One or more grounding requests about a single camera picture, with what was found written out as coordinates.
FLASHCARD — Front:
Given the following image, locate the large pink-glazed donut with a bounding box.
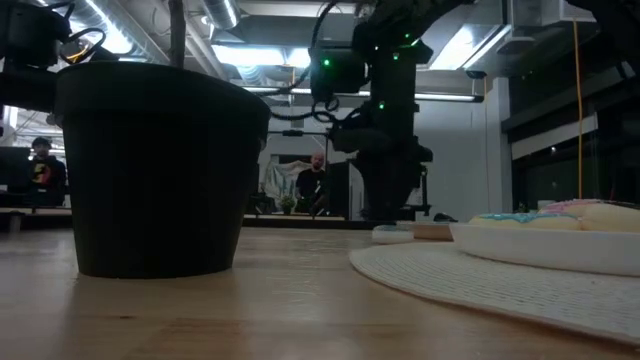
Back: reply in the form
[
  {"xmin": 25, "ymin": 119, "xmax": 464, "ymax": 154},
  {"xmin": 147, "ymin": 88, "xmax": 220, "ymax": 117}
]
[{"xmin": 537, "ymin": 198, "xmax": 640, "ymax": 233}]

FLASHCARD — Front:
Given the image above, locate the small blue-glazed donut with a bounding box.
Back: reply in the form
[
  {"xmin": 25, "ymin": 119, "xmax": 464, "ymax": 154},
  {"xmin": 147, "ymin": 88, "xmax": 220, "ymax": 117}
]
[{"xmin": 371, "ymin": 224, "xmax": 415, "ymax": 245}]

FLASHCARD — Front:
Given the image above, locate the person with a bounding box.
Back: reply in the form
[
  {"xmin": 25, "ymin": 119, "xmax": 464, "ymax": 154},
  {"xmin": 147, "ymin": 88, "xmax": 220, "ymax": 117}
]
[
  {"xmin": 27, "ymin": 136, "xmax": 68, "ymax": 206},
  {"xmin": 294, "ymin": 152, "xmax": 331, "ymax": 216}
]

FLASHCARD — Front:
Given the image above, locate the long ceiling light bar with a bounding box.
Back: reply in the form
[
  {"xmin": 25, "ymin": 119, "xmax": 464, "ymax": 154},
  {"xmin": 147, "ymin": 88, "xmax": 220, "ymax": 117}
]
[{"xmin": 242, "ymin": 85, "xmax": 484, "ymax": 104}]

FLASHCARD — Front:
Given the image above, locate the white woven round placemat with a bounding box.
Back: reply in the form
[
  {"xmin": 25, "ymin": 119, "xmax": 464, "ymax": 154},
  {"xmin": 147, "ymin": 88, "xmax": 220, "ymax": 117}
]
[{"xmin": 348, "ymin": 242, "xmax": 640, "ymax": 346}]

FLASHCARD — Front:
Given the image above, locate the large blue-glazed donut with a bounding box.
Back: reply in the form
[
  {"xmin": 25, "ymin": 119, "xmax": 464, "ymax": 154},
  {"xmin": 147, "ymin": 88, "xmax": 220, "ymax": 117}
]
[{"xmin": 468, "ymin": 212, "xmax": 582, "ymax": 232}]

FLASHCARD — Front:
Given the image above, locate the white round plate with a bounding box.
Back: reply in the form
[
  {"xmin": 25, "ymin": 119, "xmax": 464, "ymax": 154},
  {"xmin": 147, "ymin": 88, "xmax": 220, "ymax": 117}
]
[{"xmin": 448, "ymin": 222, "xmax": 640, "ymax": 278}]

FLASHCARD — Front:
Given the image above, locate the black plant pot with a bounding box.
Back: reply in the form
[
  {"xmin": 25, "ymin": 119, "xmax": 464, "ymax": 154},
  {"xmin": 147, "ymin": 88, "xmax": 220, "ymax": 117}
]
[{"xmin": 54, "ymin": 61, "xmax": 272, "ymax": 280}]

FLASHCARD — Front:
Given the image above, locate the thin plant stem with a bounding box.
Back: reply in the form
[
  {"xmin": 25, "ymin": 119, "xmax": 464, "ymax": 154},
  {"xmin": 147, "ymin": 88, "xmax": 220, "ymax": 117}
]
[{"xmin": 168, "ymin": 0, "xmax": 187, "ymax": 69}]

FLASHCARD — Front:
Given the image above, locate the dark computer monitor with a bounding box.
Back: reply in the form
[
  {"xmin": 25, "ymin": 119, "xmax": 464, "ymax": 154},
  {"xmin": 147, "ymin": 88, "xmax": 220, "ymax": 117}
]
[{"xmin": 0, "ymin": 146, "xmax": 31, "ymax": 189}]

